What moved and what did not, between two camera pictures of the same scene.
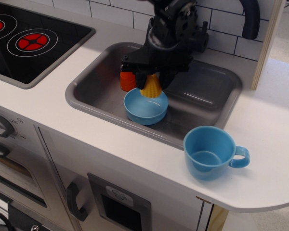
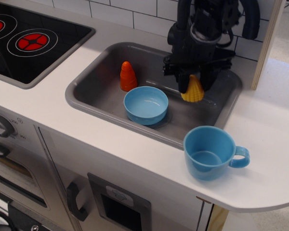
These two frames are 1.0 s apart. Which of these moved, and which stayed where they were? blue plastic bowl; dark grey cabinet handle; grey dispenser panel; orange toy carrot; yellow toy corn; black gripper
Moved: black gripper; yellow toy corn
Stayed: dark grey cabinet handle; grey dispenser panel; blue plastic bowl; orange toy carrot
